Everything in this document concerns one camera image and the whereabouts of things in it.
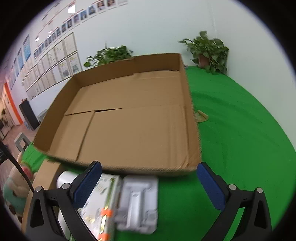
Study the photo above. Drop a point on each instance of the row of wall photos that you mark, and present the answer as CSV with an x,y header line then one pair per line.
x,y
78,18

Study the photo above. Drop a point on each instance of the white hair dryer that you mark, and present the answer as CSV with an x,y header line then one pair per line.
x,y
63,177

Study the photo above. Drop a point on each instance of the green tablecloth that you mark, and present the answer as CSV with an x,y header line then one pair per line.
x,y
231,139

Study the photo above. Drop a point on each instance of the blue wall posters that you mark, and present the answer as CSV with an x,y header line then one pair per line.
x,y
26,47

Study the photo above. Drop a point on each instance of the pastel plush toy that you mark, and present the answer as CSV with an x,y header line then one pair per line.
x,y
13,183

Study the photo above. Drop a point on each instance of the large cardboard box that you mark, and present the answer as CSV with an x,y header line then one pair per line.
x,y
138,129

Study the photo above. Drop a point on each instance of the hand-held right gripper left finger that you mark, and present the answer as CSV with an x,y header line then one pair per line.
x,y
86,185

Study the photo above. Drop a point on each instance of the potted green plant brown pot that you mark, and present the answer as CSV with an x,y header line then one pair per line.
x,y
208,48

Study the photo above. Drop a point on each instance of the leafy green plant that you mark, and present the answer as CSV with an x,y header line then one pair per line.
x,y
111,54

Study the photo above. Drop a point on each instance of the small cardboard scrap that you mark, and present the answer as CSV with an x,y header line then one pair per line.
x,y
201,115

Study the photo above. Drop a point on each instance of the white plastic tray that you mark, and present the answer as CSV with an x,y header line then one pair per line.
x,y
136,201

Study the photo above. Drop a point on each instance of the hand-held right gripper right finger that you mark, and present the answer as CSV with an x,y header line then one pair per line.
x,y
210,187

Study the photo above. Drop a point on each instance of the small brown cardboard box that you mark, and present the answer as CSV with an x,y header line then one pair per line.
x,y
46,173

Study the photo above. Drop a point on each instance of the green and white medicine box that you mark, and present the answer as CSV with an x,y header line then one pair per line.
x,y
108,192

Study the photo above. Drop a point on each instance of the black cabinet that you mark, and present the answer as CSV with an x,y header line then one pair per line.
x,y
29,114

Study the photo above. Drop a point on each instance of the wall of framed certificates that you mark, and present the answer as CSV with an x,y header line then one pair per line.
x,y
57,62

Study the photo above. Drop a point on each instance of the grey stool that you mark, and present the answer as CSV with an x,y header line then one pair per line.
x,y
20,139

